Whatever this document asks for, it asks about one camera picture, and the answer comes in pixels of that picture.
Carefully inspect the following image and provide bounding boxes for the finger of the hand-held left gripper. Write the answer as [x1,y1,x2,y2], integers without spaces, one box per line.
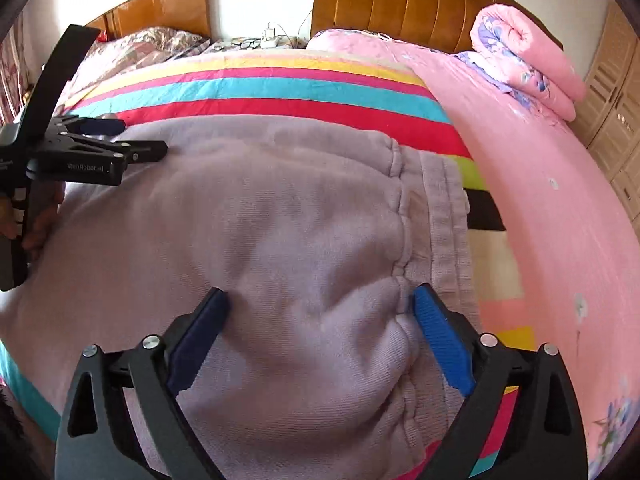
[50,116,127,137]
[40,136,169,165]

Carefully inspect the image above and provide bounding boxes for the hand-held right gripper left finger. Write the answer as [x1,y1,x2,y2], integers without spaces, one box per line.
[54,287,231,480]

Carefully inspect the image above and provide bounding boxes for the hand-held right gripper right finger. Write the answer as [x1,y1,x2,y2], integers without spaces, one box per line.
[409,282,588,480]

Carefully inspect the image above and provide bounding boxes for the lilac knitted sweater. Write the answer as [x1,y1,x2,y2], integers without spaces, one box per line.
[0,114,483,480]

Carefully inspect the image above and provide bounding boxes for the person's left hand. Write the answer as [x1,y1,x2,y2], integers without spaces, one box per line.
[0,181,67,262]

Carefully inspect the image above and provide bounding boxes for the faded floral quilt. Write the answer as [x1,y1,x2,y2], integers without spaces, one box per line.
[0,12,211,126]

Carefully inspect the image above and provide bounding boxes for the small wooden headboard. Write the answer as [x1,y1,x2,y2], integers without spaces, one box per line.
[82,0,212,41]

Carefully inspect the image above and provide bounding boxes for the nightstand with floral cover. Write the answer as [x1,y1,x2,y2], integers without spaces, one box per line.
[210,35,308,54]

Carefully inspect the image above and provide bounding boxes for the colourful striped blanket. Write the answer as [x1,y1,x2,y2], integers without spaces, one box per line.
[0,50,538,480]

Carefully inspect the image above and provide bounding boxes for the pink floral bedsheet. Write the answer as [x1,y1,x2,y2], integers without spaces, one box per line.
[306,29,640,480]

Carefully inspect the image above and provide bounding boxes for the beige wooden wardrobe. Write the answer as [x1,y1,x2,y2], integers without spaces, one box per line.
[585,0,640,221]

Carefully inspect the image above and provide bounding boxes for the large wooden headboard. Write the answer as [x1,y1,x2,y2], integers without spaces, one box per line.
[310,0,563,56]

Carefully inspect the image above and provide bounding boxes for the rolled pink floral quilt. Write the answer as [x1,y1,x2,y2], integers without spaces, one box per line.
[457,4,588,122]

